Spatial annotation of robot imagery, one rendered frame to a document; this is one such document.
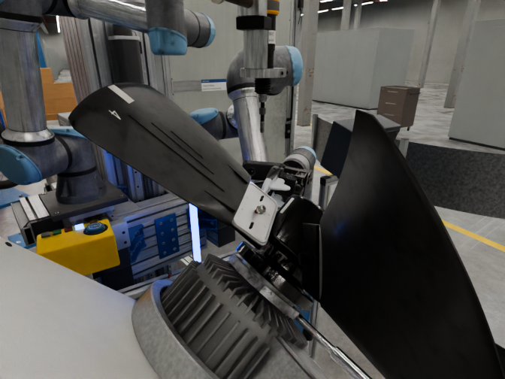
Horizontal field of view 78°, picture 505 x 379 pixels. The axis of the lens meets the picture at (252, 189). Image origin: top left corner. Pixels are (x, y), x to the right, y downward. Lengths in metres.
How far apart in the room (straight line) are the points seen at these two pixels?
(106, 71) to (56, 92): 8.39
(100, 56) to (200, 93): 1.22
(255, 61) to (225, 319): 0.34
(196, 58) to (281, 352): 2.16
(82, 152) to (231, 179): 0.71
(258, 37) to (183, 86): 1.92
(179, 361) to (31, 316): 0.16
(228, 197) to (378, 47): 9.96
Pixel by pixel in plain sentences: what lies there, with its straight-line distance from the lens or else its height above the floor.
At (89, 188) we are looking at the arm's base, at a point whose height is 1.08.
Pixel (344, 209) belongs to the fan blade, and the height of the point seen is 1.34.
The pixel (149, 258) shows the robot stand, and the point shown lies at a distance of 1.32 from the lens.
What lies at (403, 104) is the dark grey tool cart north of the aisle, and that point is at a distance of 7.32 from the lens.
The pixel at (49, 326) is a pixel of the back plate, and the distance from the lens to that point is 0.37.
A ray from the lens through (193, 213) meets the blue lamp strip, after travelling 0.91.
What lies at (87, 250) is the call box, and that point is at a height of 1.05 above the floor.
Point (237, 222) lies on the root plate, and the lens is 0.43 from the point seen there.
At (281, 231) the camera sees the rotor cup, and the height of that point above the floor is 1.23.
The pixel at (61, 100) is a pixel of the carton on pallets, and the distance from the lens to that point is 9.69.
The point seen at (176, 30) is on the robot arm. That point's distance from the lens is 0.70.
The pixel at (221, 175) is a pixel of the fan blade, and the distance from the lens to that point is 0.45.
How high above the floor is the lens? 1.46
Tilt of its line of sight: 23 degrees down
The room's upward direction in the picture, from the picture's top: straight up
